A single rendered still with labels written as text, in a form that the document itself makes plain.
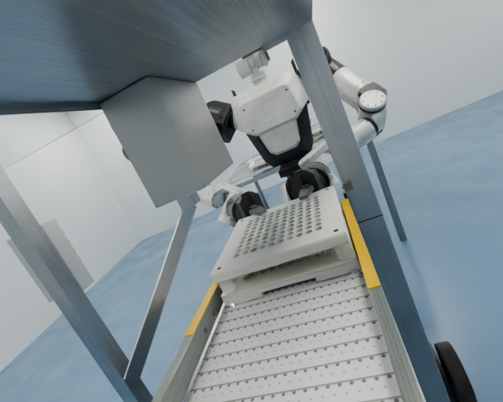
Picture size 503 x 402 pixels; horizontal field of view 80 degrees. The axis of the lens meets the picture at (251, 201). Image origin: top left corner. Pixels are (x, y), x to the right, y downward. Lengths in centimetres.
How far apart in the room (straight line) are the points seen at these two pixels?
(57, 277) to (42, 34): 92
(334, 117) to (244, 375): 52
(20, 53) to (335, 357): 43
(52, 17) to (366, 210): 65
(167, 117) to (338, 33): 526
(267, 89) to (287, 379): 92
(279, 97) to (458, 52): 528
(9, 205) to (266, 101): 87
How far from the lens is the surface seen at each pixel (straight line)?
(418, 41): 600
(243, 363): 45
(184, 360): 47
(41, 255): 115
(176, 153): 53
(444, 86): 612
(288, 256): 50
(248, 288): 54
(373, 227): 77
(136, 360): 57
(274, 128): 112
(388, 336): 35
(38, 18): 31
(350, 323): 43
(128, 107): 56
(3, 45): 33
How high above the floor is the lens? 117
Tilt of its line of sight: 13 degrees down
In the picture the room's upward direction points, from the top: 25 degrees counter-clockwise
